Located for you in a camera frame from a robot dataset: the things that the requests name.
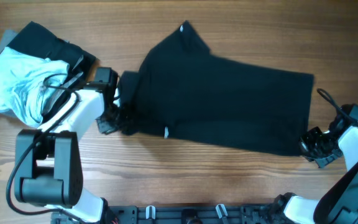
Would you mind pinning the black t-shirt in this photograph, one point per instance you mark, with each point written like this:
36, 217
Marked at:
183, 91

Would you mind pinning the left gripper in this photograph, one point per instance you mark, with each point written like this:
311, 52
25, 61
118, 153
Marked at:
105, 127

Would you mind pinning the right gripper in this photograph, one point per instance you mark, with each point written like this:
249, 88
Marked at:
305, 145

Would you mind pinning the black folded garment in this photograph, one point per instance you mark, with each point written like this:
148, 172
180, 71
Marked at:
37, 41

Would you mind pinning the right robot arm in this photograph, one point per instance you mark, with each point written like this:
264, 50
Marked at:
340, 203

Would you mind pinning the light blue folded garment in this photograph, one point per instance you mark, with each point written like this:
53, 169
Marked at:
22, 89

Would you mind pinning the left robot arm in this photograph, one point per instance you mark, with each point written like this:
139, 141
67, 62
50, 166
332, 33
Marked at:
48, 171

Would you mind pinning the grey folded garment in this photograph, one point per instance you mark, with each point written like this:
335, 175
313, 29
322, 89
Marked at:
58, 96

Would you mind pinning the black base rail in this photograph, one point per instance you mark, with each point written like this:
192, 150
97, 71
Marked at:
219, 214

